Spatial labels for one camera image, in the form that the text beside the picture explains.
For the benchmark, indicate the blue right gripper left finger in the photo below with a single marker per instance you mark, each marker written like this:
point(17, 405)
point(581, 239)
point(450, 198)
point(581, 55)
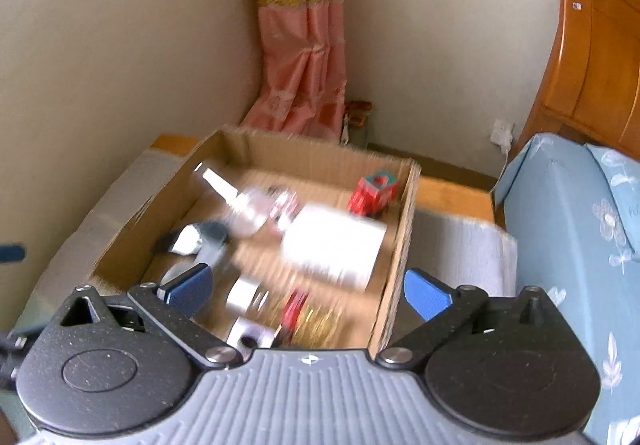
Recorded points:
point(189, 291)

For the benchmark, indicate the clear plastic jar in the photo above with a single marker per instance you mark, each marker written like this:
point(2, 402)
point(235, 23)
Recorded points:
point(247, 210)

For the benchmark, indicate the brown cardboard box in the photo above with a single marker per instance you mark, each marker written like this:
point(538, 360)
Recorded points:
point(319, 172)

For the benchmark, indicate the wooden headboard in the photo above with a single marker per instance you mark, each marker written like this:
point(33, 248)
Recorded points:
point(590, 89)

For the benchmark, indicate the white wall charger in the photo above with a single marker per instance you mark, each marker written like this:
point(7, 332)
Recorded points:
point(502, 136)

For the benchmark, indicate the white plastic bottle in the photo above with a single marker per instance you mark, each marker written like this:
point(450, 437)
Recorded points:
point(334, 245)

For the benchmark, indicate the glass jar silver lid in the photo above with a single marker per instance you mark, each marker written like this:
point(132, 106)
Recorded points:
point(247, 298)

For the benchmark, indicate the grey plush toy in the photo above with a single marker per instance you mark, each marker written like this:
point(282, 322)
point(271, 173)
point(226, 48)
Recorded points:
point(207, 242)

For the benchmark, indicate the blue floral pillow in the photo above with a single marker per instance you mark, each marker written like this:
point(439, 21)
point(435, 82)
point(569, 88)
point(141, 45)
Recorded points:
point(622, 175)

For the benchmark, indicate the pink curtain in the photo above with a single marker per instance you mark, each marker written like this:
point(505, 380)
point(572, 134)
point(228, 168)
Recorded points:
point(303, 68)

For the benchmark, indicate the gold foil item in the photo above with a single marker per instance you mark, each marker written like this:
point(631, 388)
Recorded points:
point(318, 327)

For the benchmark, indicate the blue bed sheet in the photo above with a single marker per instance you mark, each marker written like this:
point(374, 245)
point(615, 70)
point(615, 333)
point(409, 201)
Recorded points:
point(571, 243)

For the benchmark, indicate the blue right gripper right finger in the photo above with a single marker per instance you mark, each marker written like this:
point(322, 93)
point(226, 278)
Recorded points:
point(426, 294)

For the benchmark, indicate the brown object behind curtain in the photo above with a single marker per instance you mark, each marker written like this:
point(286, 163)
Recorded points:
point(355, 129)

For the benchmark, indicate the red toy train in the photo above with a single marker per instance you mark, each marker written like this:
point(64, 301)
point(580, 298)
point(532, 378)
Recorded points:
point(373, 194)

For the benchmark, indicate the pink keychain charm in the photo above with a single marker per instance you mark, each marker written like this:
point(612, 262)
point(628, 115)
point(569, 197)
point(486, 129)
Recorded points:
point(284, 208)

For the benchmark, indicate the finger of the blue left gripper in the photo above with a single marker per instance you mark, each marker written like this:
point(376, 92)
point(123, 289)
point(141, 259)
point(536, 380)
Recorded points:
point(12, 253)

